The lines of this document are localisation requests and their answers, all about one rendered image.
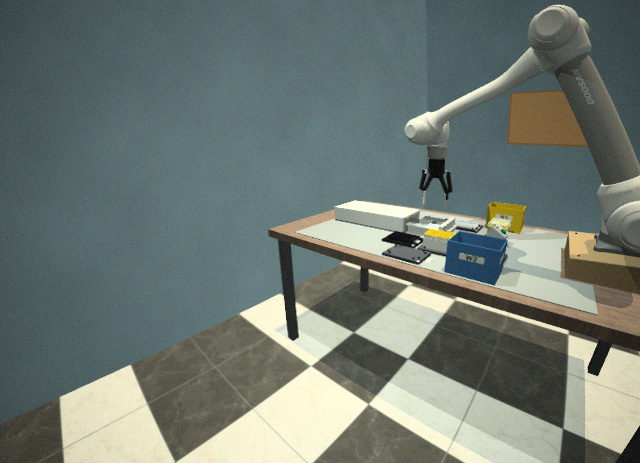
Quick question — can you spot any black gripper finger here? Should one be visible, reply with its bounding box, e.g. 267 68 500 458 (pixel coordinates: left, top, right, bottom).
436 170 453 207
419 169 434 204

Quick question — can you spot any pale grey bench mat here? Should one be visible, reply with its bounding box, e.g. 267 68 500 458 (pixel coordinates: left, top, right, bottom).
295 219 598 315

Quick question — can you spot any blue bin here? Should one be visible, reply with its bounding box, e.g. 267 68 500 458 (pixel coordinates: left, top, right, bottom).
444 231 507 286

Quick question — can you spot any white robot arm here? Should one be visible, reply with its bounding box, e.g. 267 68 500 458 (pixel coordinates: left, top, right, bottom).
404 5 640 258

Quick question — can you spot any yellow open-top bin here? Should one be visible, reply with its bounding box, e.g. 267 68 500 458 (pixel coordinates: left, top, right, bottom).
485 202 526 234

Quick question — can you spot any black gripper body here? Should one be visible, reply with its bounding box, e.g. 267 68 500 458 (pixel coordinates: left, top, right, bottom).
428 159 445 178

